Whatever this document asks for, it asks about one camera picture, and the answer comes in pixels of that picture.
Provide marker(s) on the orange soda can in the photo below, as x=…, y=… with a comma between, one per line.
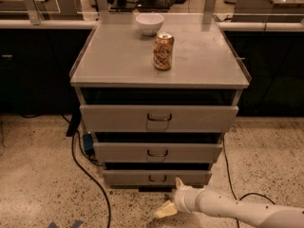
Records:
x=163, y=50

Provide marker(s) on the grey bottom drawer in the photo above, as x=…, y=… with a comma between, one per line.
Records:
x=155, y=177

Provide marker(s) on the grey drawer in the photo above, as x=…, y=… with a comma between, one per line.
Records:
x=158, y=118
x=157, y=152
x=155, y=177

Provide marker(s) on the blue power adapter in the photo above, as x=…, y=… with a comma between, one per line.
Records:
x=88, y=144

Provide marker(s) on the grey middle drawer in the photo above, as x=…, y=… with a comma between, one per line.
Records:
x=157, y=152

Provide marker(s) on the grey metal drawer cabinet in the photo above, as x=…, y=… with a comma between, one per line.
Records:
x=116, y=68

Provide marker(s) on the white horizontal rail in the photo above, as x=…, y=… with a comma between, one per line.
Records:
x=73, y=24

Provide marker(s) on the white ceramic bowl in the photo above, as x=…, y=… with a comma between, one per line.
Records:
x=149, y=23

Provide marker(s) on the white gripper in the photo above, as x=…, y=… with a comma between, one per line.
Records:
x=180, y=199

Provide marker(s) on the grey top drawer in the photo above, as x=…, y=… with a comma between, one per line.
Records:
x=158, y=118

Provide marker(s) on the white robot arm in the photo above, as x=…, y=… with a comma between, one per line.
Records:
x=212, y=203

